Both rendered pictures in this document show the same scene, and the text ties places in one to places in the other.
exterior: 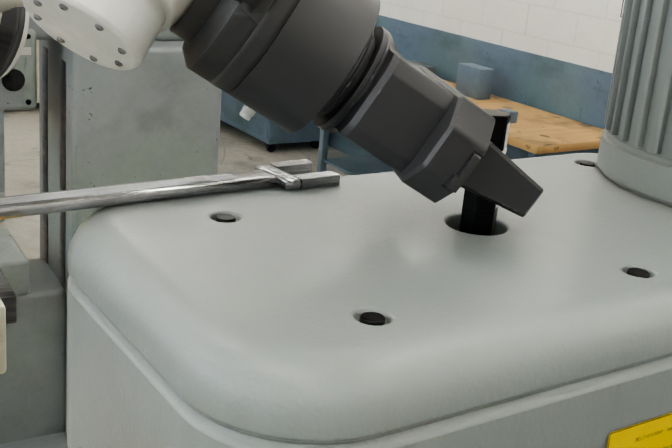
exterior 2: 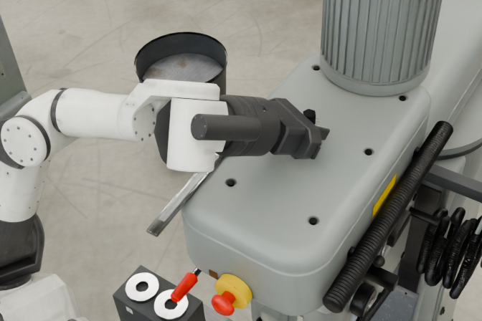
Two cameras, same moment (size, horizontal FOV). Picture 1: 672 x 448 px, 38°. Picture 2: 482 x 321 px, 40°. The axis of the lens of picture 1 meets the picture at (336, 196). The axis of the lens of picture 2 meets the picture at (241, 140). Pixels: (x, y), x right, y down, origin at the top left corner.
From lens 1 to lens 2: 0.67 m
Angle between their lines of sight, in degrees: 32
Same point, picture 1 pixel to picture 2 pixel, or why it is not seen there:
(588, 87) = not seen: outside the picture
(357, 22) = (274, 124)
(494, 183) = not seen: hidden behind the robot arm
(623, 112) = (333, 58)
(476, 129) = (316, 138)
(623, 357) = (375, 190)
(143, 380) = (250, 261)
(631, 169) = (341, 82)
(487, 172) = not seen: hidden behind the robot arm
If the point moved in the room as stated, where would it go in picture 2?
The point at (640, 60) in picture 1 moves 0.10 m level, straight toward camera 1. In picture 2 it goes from (338, 44) to (351, 80)
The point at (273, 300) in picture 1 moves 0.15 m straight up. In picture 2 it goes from (282, 226) to (282, 153)
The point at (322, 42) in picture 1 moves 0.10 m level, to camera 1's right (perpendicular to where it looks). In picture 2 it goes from (267, 137) to (329, 117)
